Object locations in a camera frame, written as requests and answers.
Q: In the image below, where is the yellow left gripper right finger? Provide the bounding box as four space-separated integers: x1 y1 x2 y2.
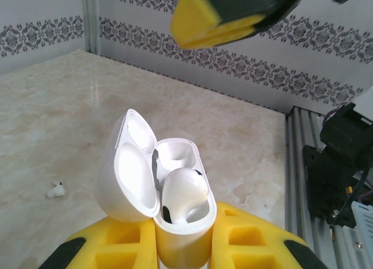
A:
210 201 330 269

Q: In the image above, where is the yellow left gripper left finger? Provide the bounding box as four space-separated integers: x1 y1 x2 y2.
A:
37 218 160 269

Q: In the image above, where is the white wireless earbud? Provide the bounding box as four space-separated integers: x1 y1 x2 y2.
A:
45 180 66 199
160 167 210 225

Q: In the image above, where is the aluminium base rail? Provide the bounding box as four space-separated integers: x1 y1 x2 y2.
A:
284 105 373 269

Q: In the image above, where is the aluminium frame post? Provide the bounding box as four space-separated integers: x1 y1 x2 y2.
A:
81 0 100 56

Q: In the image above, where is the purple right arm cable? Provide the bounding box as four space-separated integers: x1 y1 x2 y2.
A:
323 107 341 123

